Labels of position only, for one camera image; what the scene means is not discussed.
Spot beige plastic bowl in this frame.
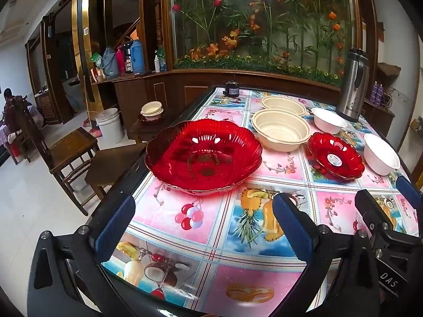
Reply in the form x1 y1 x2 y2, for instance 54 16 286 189
252 109 311 152
261 96 308 118

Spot printed pink blue tablecloth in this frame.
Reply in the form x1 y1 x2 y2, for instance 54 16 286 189
101 86 423 317

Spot pink slippers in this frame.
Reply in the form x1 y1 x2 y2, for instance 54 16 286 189
82 119 104 138

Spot wooden side stool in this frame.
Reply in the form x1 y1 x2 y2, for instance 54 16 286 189
127 114 172 144

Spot wooden hexagonal stool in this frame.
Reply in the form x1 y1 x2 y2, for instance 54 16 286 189
84 143 149 202

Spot artificial flower display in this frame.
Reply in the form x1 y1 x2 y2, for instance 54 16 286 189
165 0 357 88

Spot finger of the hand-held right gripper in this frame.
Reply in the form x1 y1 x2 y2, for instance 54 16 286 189
355 190 423 248
396 175 423 210

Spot large red scalloped plate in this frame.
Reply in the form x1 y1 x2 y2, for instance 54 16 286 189
145 119 263 196

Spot blue-grey kettle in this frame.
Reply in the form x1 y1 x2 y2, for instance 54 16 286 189
101 48 117 80

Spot white plastic bucket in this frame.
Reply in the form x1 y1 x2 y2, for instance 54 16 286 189
96 108 124 144

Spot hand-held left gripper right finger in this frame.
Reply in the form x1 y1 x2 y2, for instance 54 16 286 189
273 193 380 317

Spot small black device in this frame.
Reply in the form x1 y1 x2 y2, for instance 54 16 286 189
222 81 243 99

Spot blue thermos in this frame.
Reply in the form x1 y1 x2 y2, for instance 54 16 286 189
131 39 145 73

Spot stacked small beige bowls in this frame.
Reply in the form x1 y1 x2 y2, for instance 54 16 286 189
140 102 164 117

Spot wooden display cabinet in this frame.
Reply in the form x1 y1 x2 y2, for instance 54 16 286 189
71 0 397 139

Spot stainless steel thermos jug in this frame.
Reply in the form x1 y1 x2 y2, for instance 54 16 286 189
335 49 370 123

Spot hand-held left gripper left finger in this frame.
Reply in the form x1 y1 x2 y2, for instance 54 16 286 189
27 192 136 317

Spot small red scalloped plate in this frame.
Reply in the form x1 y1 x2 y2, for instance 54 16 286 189
307 132 365 181

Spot wooden chair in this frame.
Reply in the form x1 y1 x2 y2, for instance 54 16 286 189
11 96 100 217

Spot white disposable bowl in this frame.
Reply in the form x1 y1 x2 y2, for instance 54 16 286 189
364 134 401 176
311 107 347 135

